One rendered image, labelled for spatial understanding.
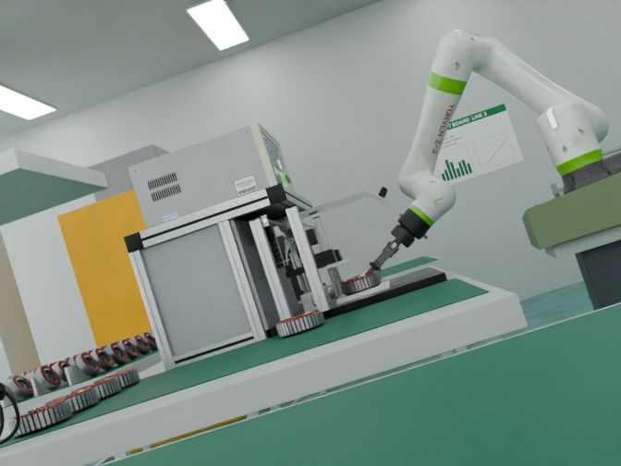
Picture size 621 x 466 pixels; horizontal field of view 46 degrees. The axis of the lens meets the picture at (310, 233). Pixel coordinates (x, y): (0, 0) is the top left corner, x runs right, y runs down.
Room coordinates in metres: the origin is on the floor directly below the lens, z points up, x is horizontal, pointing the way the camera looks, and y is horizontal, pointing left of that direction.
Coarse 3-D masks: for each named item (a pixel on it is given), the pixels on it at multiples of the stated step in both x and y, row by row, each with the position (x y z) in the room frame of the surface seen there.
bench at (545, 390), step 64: (576, 320) 0.68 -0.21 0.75; (384, 384) 0.67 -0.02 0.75; (448, 384) 0.58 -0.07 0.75; (512, 384) 0.51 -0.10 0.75; (576, 384) 0.46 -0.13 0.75; (192, 448) 0.67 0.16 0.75; (256, 448) 0.58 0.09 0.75; (320, 448) 0.51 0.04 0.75; (384, 448) 0.45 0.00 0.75; (448, 448) 0.41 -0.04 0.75; (512, 448) 0.38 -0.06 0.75; (576, 448) 0.35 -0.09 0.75
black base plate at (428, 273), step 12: (408, 276) 2.25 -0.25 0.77; (420, 276) 2.01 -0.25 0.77; (432, 276) 1.85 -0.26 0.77; (444, 276) 1.84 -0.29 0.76; (396, 288) 1.86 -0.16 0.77; (408, 288) 1.85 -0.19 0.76; (348, 300) 1.99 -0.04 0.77; (360, 300) 1.86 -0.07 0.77; (372, 300) 1.86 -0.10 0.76; (300, 312) 2.28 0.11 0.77; (324, 312) 1.87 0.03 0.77; (336, 312) 1.87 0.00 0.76; (348, 312) 1.87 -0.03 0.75
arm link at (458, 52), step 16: (448, 32) 2.17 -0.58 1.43; (464, 32) 2.15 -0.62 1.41; (448, 48) 2.14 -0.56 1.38; (464, 48) 2.13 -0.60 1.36; (480, 48) 2.18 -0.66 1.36; (432, 64) 2.21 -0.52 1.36; (448, 64) 2.16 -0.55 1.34; (464, 64) 2.15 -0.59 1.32; (432, 80) 2.20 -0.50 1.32; (448, 80) 2.18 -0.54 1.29; (464, 80) 2.19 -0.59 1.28
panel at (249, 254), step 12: (240, 228) 1.94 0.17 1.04; (240, 240) 1.88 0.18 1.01; (252, 240) 2.05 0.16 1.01; (276, 240) 2.51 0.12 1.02; (240, 252) 1.88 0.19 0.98; (252, 252) 2.00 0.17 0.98; (252, 264) 1.94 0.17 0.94; (252, 276) 1.89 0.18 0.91; (264, 276) 2.06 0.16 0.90; (252, 288) 1.88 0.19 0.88; (264, 288) 2.00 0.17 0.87; (288, 288) 2.43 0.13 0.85; (264, 300) 1.95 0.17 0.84; (288, 300) 2.35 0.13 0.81; (264, 312) 1.90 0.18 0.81; (276, 312) 2.07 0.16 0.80; (264, 324) 1.88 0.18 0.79; (276, 324) 2.01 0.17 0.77
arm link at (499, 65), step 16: (496, 48) 2.25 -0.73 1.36; (480, 64) 2.23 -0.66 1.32; (496, 64) 2.24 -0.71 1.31; (512, 64) 2.22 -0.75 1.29; (496, 80) 2.27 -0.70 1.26; (512, 80) 2.22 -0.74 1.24; (528, 80) 2.20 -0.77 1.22; (544, 80) 2.19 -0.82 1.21; (528, 96) 2.20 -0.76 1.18; (544, 96) 2.17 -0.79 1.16; (560, 96) 2.15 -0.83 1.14; (576, 96) 2.15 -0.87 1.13; (608, 128) 2.13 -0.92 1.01
